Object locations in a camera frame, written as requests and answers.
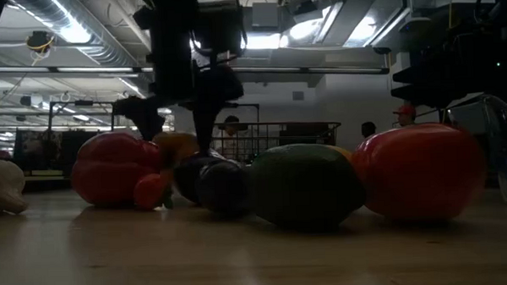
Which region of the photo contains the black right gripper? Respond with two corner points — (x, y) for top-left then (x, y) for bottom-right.
(386, 22), (507, 111)

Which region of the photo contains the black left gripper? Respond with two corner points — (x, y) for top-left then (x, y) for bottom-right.
(107, 0), (250, 160)

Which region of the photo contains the yellow bell pepper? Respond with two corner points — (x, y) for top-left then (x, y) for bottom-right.
(151, 130), (202, 184)

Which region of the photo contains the purple eggplant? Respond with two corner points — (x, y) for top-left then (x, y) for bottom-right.
(172, 153), (243, 206)

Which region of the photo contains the small red strawberry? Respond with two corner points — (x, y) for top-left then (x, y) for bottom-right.
(131, 172), (176, 212)

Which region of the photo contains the red bell pepper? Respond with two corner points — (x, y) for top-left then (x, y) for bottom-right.
(69, 129), (164, 208)

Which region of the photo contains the long red pepper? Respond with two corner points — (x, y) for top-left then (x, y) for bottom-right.
(348, 120), (489, 224)

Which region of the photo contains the metal wire basket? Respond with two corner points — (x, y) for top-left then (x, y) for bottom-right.
(209, 118), (344, 165)

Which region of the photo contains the yellow fruit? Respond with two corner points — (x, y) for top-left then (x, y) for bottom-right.
(327, 143), (356, 162)

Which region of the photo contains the green avocado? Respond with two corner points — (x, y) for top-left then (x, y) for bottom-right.
(248, 140), (368, 233)

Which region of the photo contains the white garlic bulb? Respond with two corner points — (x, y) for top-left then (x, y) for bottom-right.
(0, 157), (30, 215)

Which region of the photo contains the person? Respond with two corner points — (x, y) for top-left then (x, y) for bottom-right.
(213, 114), (249, 160)
(360, 120), (378, 140)
(392, 103), (418, 129)

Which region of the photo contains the long overhead light bar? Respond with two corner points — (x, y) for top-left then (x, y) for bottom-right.
(0, 52), (390, 89)

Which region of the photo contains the silver air duct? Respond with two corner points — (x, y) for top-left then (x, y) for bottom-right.
(11, 0), (140, 72)

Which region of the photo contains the black background rig frame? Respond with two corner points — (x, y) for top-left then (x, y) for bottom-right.
(45, 98), (119, 176)

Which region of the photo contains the yellow black cable reel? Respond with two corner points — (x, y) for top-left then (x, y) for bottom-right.
(24, 30), (57, 55)

